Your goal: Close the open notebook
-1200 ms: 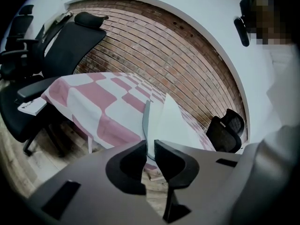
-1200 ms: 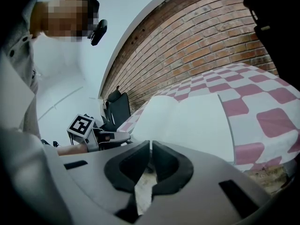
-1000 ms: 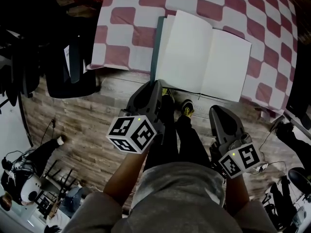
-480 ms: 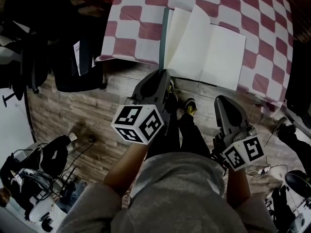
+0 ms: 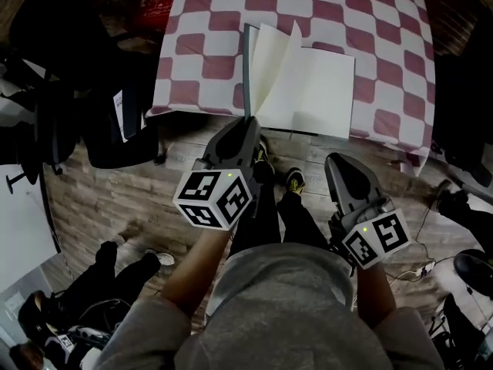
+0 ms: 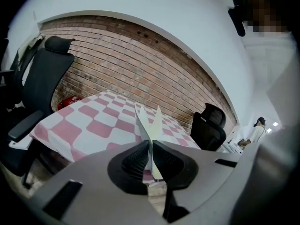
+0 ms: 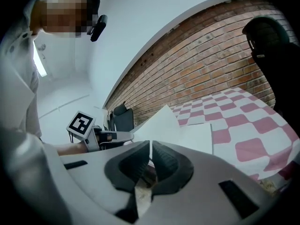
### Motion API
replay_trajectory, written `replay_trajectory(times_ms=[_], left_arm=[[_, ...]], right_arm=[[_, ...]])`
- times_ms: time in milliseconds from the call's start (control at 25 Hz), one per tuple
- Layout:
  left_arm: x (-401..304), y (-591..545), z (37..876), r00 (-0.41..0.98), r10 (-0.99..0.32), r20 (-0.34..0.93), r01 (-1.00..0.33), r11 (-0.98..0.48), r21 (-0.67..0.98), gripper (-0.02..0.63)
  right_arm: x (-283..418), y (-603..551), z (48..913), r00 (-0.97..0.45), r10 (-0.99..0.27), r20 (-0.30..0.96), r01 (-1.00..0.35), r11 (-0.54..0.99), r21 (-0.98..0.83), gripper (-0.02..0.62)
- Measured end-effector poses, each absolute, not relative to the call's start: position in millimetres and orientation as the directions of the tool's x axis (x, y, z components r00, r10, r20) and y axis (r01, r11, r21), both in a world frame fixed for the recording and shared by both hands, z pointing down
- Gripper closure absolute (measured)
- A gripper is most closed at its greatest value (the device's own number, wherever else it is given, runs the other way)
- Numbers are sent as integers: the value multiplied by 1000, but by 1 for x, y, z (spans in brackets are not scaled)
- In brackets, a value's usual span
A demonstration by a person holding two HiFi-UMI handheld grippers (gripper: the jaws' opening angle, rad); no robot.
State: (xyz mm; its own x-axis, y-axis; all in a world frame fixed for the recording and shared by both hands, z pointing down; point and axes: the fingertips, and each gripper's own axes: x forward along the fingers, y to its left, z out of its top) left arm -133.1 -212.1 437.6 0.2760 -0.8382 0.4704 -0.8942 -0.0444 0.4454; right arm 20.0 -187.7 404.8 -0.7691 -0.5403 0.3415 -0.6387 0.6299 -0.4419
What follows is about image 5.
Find pink white checkered tablecloth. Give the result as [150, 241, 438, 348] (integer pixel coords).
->
[146, 0, 439, 177]

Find yellow black shoe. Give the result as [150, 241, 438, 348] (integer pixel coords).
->
[285, 167, 307, 195]
[255, 138, 277, 177]

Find person's black trousers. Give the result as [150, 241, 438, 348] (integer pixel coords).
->
[230, 159, 333, 254]

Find black round stool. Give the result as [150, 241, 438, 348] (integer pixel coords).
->
[453, 249, 493, 297]

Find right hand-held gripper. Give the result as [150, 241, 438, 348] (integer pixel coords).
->
[324, 152, 413, 271]

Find person's right forearm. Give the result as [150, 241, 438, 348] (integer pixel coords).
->
[355, 261, 398, 330]

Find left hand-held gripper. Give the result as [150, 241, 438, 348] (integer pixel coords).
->
[173, 116, 263, 232]

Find person's left forearm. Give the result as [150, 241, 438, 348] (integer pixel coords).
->
[159, 227, 233, 320]

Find red box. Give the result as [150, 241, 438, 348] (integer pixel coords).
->
[139, 0, 179, 35]

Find grey hoodie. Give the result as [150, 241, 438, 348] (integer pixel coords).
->
[96, 242, 447, 370]

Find white board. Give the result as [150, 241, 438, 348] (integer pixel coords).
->
[0, 163, 62, 293]

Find white booklet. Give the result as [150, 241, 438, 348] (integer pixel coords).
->
[112, 88, 149, 143]

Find white book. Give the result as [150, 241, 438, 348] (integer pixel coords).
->
[242, 18, 357, 141]

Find white cable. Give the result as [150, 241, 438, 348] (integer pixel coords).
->
[384, 260, 424, 283]

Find black office chair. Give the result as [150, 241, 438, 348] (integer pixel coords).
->
[79, 0, 167, 170]
[0, 50, 85, 177]
[430, 13, 493, 189]

